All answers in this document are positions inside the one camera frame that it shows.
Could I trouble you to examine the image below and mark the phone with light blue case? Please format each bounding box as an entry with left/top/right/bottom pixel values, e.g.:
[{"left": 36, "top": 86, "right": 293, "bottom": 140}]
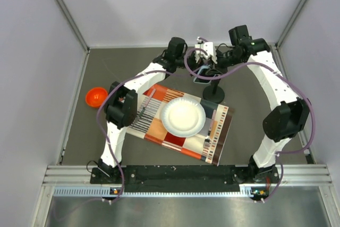
[{"left": 193, "top": 65, "right": 212, "bottom": 84}]

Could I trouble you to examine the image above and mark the black phone stand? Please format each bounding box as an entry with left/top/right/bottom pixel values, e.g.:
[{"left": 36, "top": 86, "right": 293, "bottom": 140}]
[{"left": 202, "top": 79, "right": 225, "bottom": 104}]

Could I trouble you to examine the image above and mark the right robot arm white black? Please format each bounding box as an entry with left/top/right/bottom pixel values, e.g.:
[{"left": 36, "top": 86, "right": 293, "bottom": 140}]
[{"left": 199, "top": 25, "right": 312, "bottom": 182}]

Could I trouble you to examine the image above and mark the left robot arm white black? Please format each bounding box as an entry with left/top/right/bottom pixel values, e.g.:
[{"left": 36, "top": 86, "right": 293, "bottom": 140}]
[{"left": 97, "top": 37, "right": 188, "bottom": 183}]

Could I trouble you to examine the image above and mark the white paper plate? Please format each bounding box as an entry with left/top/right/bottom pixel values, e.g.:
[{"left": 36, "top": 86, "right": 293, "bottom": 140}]
[{"left": 160, "top": 97, "right": 206, "bottom": 138}]

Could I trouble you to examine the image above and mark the colourful patterned placemat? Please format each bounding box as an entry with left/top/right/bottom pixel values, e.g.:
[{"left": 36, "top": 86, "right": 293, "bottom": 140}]
[{"left": 127, "top": 85, "right": 234, "bottom": 165}]

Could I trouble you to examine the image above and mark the orange plastic bowl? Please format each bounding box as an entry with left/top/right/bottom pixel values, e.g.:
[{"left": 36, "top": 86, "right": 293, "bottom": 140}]
[{"left": 85, "top": 87, "right": 108, "bottom": 108}]

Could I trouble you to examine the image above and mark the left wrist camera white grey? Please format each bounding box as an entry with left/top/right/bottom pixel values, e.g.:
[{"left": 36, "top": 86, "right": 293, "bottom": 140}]
[{"left": 193, "top": 48, "right": 207, "bottom": 63}]

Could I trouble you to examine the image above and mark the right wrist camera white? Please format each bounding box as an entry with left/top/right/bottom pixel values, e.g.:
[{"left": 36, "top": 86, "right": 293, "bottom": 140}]
[{"left": 195, "top": 37, "right": 217, "bottom": 64}]

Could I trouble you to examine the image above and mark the pink handled fork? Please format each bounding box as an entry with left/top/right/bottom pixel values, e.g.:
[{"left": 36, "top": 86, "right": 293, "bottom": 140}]
[{"left": 138, "top": 89, "right": 156, "bottom": 119}]

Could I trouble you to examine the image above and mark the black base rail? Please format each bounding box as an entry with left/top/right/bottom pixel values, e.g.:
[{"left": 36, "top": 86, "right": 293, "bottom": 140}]
[{"left": 90, "top": 165, "right": 279, "bottom": 193}]

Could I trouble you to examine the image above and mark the grey slotted cable duct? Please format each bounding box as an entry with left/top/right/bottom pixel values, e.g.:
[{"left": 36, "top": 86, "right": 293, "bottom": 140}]
[{"left": 54, "top": 187, "right": 265, "bottom": 198}]

